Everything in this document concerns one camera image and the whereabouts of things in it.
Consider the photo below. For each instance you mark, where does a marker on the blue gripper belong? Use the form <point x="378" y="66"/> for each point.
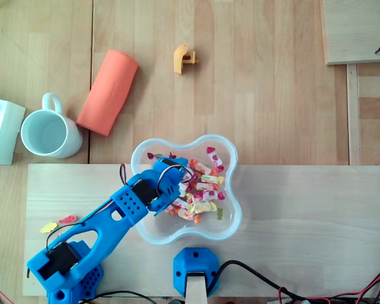
<point x="170" y="163"/>

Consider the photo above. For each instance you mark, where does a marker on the blue 3D-printed robot arm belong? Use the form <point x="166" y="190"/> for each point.
<point x="92" y="240"/>

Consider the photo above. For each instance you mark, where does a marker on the wrapped fruit candy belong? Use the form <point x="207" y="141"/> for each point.
<point x="181" y="203"/>

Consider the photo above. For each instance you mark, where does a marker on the orange-ended wrapped candy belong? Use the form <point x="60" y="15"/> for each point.
<point x="187" y="215"/>

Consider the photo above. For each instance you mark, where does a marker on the large yellow wrapped candy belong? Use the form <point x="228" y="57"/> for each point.
<point x="201" y="207"/>

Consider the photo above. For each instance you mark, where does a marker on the pink-ended wrapped candy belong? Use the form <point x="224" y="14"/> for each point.
<point x="206" y="195"/>

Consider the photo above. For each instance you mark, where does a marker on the orange wrapped candy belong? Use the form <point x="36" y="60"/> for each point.
<point x="201" y="168"/>

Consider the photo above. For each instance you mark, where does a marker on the red-ended white wrapped candy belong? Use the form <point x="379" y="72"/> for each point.
<point x="150" y="155"/>

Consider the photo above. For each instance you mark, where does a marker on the small yellow wrapped candy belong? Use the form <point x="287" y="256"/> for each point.
<point x="210" y="179"/>

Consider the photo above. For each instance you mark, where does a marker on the pink strawberry wrapped candy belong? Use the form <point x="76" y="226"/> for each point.
<point x="214" y="158"/>

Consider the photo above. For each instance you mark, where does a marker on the clear Haribo candy tub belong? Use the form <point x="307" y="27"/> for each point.
<point x="209" y="231"/>

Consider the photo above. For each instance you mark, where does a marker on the red gummy candy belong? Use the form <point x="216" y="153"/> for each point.
<point x="68" y="219"/>

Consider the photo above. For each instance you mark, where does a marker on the orange foam cylinder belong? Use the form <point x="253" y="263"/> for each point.
<point x="107" y="92"/>

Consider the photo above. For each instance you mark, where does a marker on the yellow gummy candy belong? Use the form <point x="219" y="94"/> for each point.
<point x="49" y="227"/>

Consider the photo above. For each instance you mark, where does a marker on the yellow-orange printed part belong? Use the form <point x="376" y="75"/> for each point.
<point x="179" y="60"/>

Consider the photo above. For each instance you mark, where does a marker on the white ceramic mug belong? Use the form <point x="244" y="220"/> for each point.
<point x="50" y="136"/>

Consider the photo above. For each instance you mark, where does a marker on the light wooden base board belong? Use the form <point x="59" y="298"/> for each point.
<point x="304" y="221"/>

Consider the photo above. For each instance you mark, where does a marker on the white cardboard box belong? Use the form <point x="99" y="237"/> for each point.
<point x="0" y="133"/>

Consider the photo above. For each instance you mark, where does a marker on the narrow wooden strip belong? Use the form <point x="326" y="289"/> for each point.
<point x="353" y="120"/>

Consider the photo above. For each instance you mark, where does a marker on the wooden panel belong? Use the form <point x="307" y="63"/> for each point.
<point x="358" y="28"/>

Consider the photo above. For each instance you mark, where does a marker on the blue printed post base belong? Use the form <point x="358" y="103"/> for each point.
<point x="193" y="259"/>

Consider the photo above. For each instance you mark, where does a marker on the wooden camera post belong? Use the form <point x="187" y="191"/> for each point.
<point x="196" y="291"/>

